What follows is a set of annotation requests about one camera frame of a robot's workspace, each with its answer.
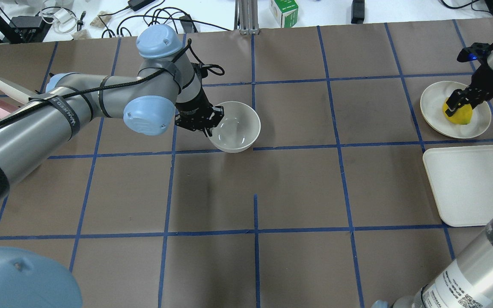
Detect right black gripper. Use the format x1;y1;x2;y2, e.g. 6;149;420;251
445;42;493;116

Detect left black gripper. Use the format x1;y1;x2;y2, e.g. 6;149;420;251
175;96;225;138

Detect yellow lemon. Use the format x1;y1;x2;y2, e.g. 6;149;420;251
442;101;473;125

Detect white ceramic bowl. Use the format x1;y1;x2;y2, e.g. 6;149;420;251
208;101;261;153

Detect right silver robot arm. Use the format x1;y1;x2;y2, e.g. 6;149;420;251
373;43;493;308

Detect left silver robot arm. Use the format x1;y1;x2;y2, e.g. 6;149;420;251
0;24;225;202

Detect white round plate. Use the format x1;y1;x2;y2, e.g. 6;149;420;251
419;81;492;139

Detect white rectangular tray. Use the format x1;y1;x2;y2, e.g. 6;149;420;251
422;145;493;227

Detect green white carton box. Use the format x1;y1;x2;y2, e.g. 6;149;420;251
269;0;299;28

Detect black power adapter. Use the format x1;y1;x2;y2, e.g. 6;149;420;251
127;0;156;12

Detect cream plate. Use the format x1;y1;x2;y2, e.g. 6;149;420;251
0;77;38;105

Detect aluminium frame post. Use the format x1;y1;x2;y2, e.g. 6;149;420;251
234;0;260;35

